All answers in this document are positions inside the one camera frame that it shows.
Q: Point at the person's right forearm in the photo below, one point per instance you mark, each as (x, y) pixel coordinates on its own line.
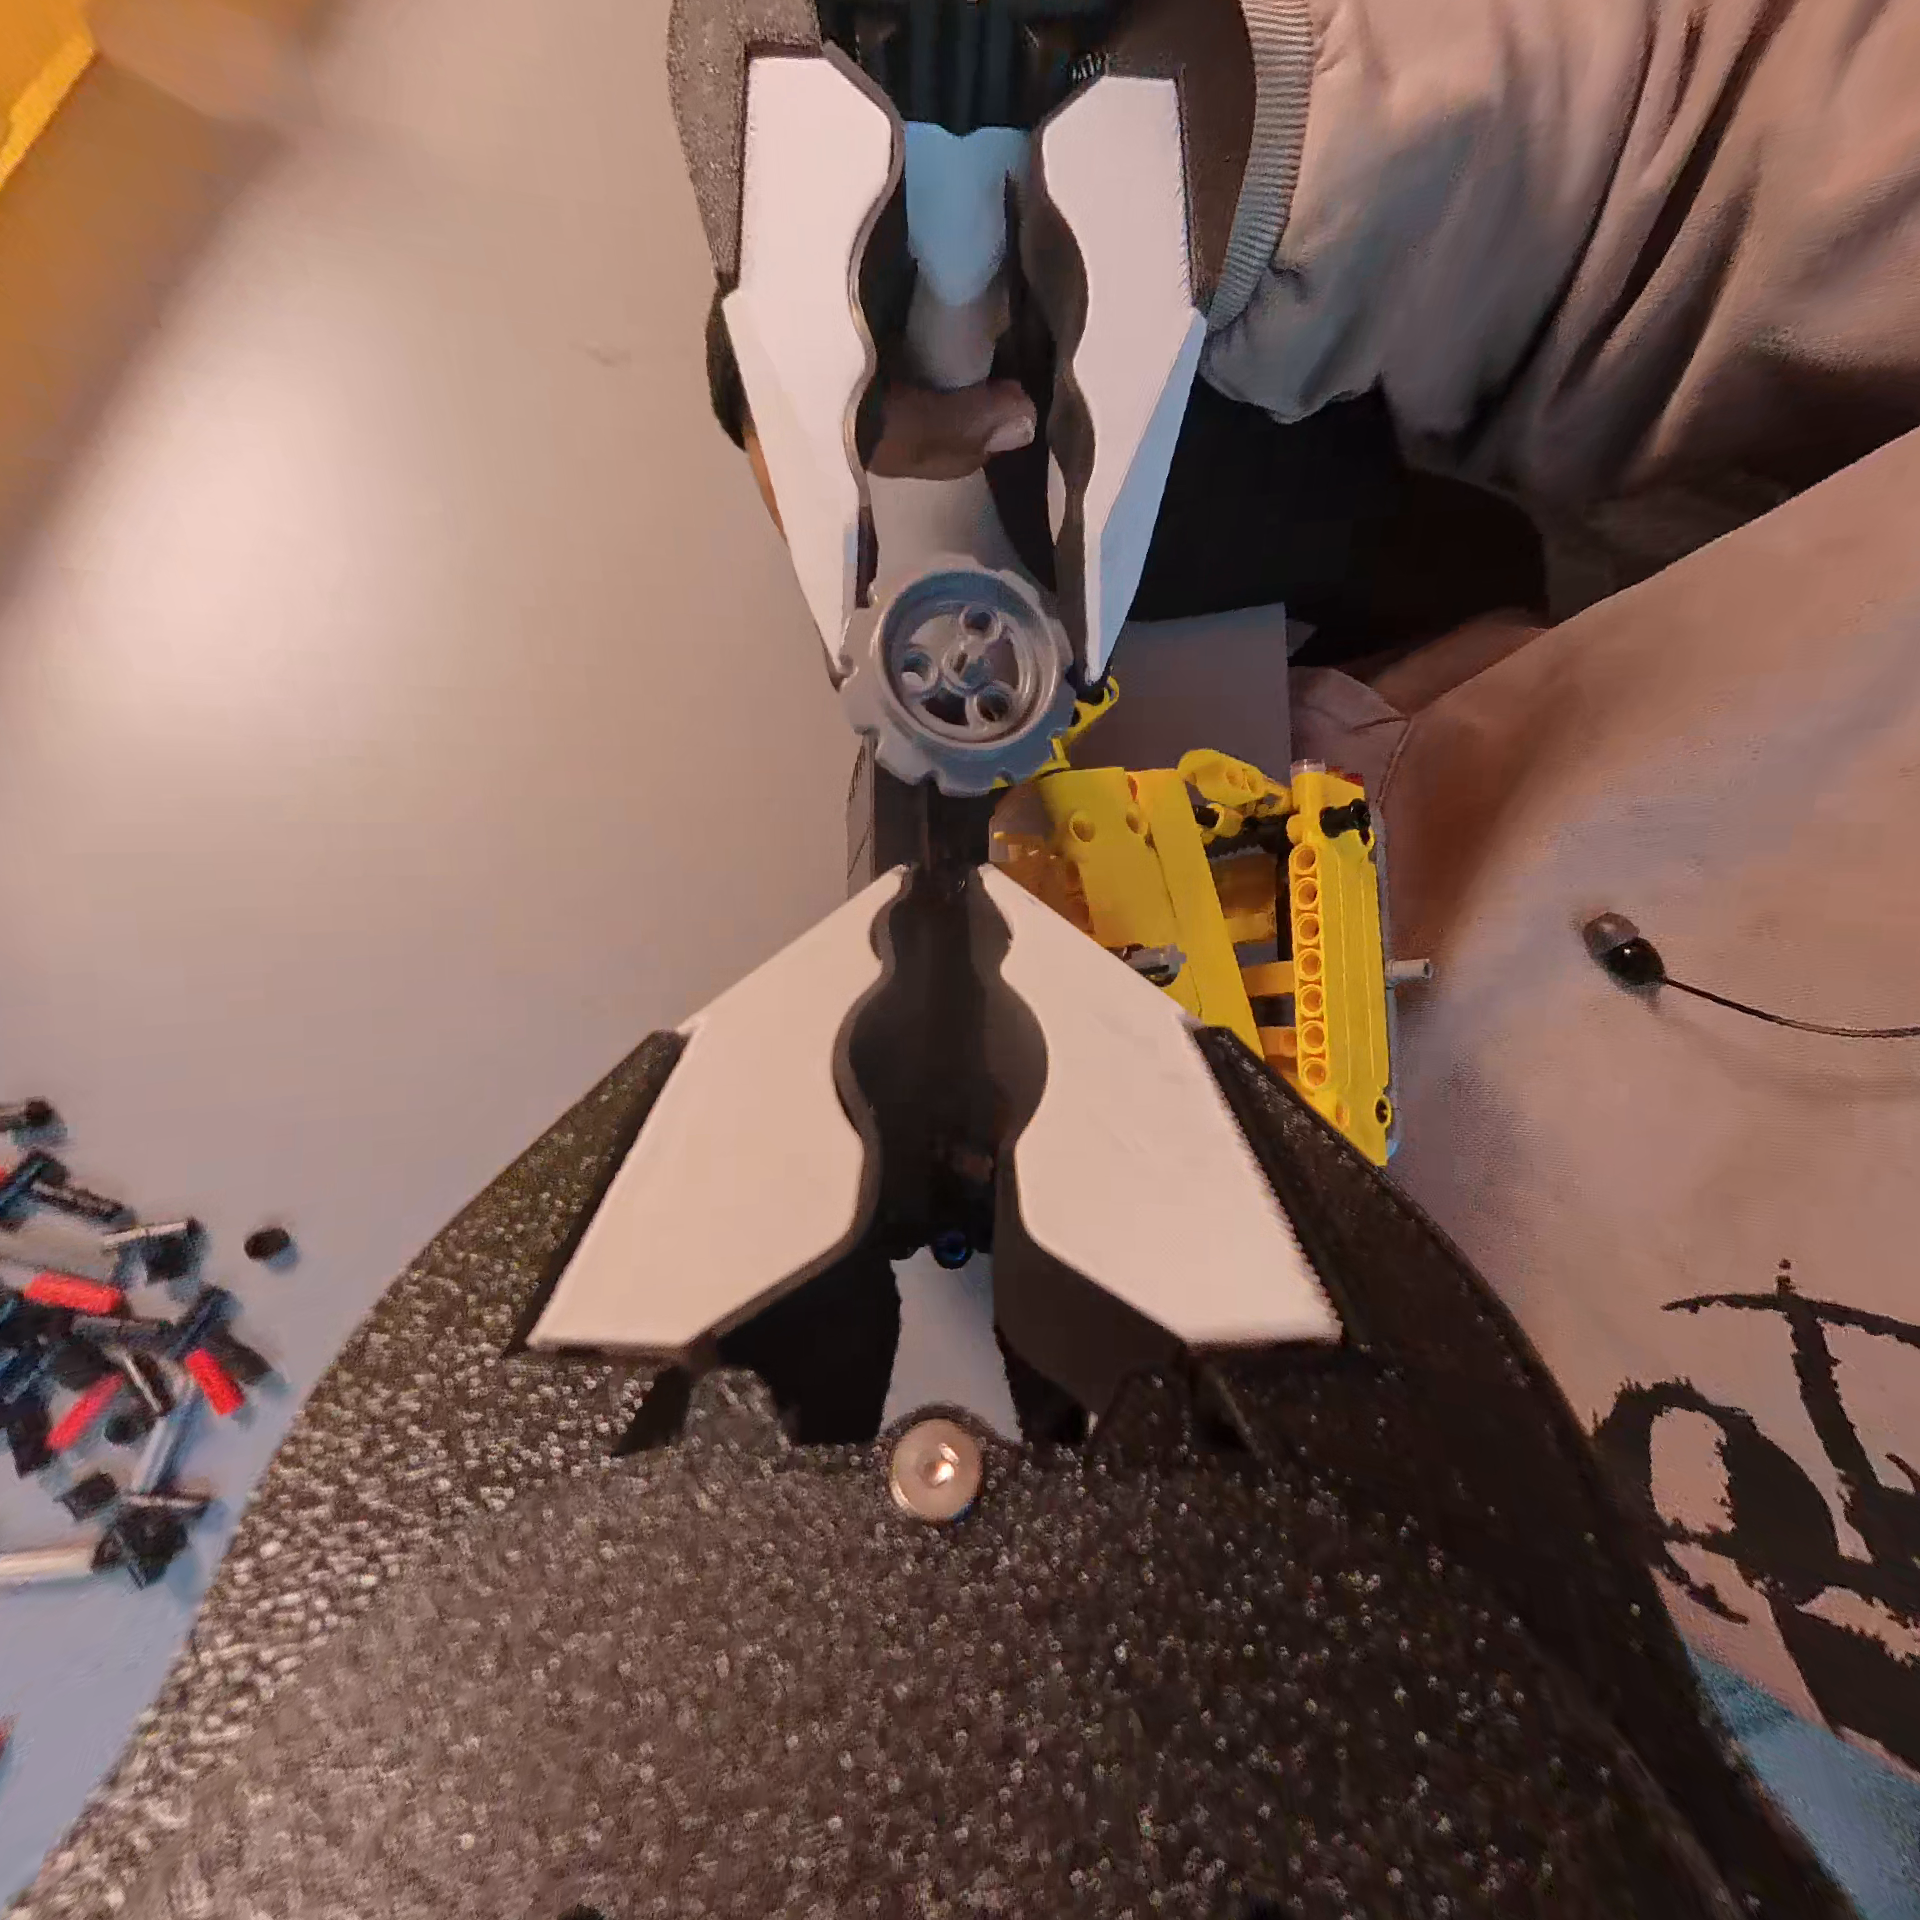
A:
(1577, 196)

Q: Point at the yellow toy brick vehicle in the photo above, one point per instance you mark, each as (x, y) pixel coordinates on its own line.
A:
(1321, 960)

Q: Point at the pile of small brick pins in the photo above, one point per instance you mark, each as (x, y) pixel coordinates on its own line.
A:
(90, 1351)

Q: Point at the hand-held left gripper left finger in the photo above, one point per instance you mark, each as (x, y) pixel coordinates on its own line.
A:
(705, 1201)

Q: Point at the grey toy wheel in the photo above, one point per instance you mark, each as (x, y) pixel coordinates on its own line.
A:
(960, 673)

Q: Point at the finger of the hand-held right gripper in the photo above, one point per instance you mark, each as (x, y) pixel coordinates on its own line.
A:
(797, 302)
(1142, 332)

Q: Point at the beige printed sweatshirt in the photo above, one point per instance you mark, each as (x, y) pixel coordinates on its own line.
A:
(1651, 1126)

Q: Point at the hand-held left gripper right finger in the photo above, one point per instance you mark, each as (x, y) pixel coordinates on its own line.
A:
(1172, 1201)

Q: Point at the person's right hand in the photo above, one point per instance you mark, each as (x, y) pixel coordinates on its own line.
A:
(953, 433)

